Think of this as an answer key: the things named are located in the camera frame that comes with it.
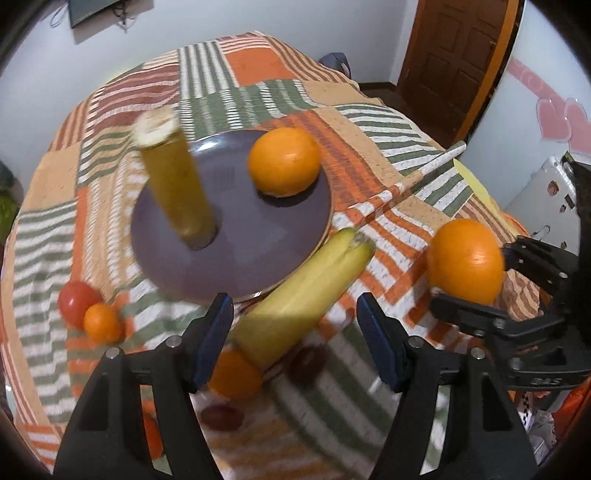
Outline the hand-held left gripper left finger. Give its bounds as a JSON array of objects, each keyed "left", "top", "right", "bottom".
[{"left": 53, "top": 292, "right": 235, "bottom": 480}]

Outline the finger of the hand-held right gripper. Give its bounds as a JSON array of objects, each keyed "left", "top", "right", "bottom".
[
  {"left": 429, "top": 292, "right": 509, "bottom": 341},
  {"left": 502, "top": 236, "right": 579, "bottom": 296}
]

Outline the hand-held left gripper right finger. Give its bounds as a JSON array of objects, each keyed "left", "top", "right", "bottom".
[{"left": 356, "top": 292, "right": 539, "bottom": 480}]

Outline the small mandarin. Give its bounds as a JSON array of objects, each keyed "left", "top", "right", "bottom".
[
  {"left": 83, "top": 302, "right": 124, "bottom": 344},
  {"left": 208, "top": 348, "right": 265, "bottom": 401}
]

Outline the orange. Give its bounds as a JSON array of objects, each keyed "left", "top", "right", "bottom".
[
  {"left": 248, "top": 127, "right": 322, "bottom": 198},
  {"left": 426, "top": 219, "right": 505, "bottom": 306}
]

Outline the dark plum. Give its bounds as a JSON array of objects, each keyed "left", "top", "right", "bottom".
[
  {"left": 201, "top": 404, "right": 245, "bottom": 432},
  {"left": 288, "top": 345, "right": 329, "bottom": 384}
]

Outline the yellow banana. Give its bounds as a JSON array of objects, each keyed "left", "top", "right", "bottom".
[{"left": 231, "top": 227, "right": 376, "bottom": 370}]

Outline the dark purple plate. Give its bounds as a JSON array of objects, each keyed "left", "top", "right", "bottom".
[{"left": 130, "top": 130, "right": 333, "bottom": 305}]

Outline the red tomato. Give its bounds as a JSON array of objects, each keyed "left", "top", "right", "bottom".
[{"left": 58, "top": 281, "right": 105, "bottom": 329}]

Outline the cut banana piece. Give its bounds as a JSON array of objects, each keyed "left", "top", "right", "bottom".
[{"left": 134, "top": 107, "right": 220, "bottom": 251}]

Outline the white cabinet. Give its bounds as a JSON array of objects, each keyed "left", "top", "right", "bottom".
[{"left": 503, "top": 154, "right": 578, "bottom": 254}]

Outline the white plastic bag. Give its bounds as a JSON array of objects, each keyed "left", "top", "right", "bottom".
[{"left": 517, "top": 392, "right": 560, "bottom": 464}]

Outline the yellow sheet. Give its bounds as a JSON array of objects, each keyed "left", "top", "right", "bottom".
[{"left": 455, "top": 159, "right": 491, "bottom": 200}]

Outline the striped patchwork blanket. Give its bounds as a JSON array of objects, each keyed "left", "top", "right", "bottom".
[{"left": 0, "top": 30, "right": 555, "bottom": 480}]

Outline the brown wooden door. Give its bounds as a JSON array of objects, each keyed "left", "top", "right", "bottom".
[{"left": 397, "top": 0, "right": 513, "bottom": 145}]

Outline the green storage box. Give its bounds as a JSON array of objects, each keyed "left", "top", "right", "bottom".
[{"left": 0, "top": 191, "right": 21, "bottom": 247}]

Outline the pink heart wall sticker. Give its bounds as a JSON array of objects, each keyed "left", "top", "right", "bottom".
[{"left": 536, "top": 97, "right": 588, "bottom": 144}]

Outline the orange wooden door frame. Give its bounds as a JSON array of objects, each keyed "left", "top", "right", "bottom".
[{"left": 461, "top": 0, "right": 527, "bottom": 145}]

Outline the black cable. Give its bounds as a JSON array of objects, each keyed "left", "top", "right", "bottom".
[{"left": 116, "top": 0, "right": 136, "bottom": 32}]

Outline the black wall television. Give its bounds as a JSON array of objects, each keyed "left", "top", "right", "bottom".
[{"left": 68, "top": 0, "right": 123, "bottom": 29}]

